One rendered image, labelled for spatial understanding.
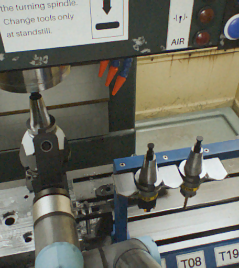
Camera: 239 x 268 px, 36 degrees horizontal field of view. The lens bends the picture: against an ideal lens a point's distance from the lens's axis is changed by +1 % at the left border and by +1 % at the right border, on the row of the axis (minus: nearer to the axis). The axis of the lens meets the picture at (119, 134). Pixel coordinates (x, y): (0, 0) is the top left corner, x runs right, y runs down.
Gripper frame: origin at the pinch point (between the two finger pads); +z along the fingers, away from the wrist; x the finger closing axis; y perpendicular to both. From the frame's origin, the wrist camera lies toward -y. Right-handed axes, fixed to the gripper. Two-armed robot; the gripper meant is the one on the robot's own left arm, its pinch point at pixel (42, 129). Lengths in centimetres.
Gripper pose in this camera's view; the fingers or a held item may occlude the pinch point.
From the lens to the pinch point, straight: 83.5
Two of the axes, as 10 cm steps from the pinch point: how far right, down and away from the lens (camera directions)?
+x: 9.7, -1.6, 1.7
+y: 0.1, 7.4, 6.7
